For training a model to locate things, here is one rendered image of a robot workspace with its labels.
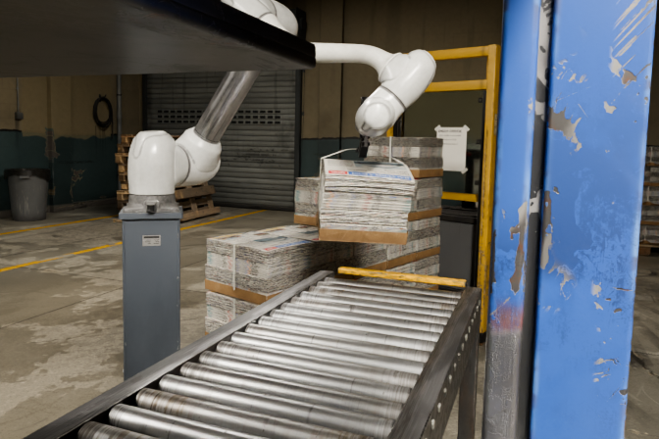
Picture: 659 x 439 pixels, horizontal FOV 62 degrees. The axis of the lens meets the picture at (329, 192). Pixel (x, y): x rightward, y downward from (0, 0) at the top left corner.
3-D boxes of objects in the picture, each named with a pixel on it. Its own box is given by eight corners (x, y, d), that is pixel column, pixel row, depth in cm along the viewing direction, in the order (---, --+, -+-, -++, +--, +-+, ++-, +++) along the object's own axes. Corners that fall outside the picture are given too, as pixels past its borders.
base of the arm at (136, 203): (121, 214, 178) (121, 197, 177) (126, 206, 199) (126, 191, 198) (179, 214, 183) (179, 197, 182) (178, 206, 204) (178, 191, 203)
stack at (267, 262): (202, 422, 242) (203, 237, 235) (357, 349, 333) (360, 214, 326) (265, 456, 218) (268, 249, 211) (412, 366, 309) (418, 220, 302)
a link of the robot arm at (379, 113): (372, 146, 164) (402, 114, 164) (380, 142, 148) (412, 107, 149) (345, 121, 163) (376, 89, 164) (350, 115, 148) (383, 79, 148)
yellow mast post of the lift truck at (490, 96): (469, 329, 344) (481, 45, 328) (475, 326, 351) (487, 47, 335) (481, 333, 339) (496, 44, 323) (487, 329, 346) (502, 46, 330)
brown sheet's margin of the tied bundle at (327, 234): (317, 220, 191) (318, 210, 189) (399, 225, 193) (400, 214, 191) (318, 240, 176) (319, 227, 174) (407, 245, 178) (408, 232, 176)
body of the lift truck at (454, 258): (393, 317, 395) (397, 208, 388) (430, 301, 438) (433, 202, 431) (485, 341, 352) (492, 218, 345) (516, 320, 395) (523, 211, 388)
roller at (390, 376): (221, 358, 126) (222, 336, 125) (425, 395, 109) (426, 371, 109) (209, 365, 121) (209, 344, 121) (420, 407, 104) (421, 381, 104)
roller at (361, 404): (187, 380, 114) (187, 357, 113) (411, 426, 97) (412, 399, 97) (173, 390, 109) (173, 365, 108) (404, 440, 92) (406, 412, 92)
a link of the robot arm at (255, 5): (264, 4, 165) (287, 14, 177) (226, -28, 170) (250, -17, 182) (242, 41, 169) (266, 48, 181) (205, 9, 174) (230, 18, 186)
